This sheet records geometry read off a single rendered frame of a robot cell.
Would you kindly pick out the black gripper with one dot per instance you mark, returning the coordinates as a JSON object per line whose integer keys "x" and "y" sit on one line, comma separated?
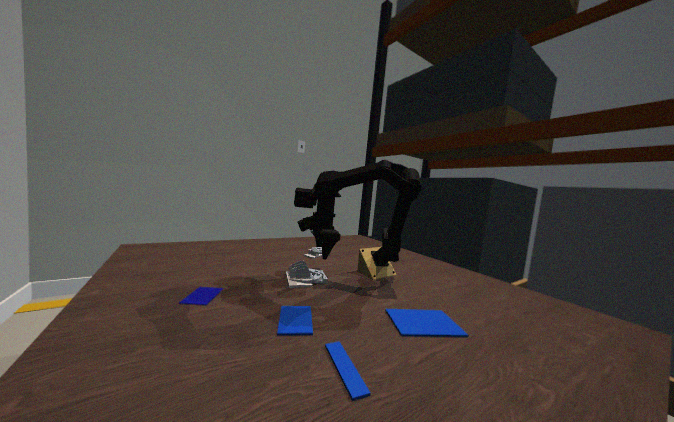
{"x": 326, "y": 236}

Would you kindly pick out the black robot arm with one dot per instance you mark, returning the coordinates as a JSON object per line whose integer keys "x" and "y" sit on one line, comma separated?
{"x": 329, "y": 183}

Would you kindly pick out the blue flat rectangular plate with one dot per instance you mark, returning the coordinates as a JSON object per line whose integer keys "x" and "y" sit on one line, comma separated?
{"x": 295, "y": 320}
{"x": 424, "y": 323}
{"x": 201, "y": 295}

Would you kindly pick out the blue flat bar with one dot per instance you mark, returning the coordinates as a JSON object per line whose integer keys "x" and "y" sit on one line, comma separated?
{"x": 351, "y": 379}

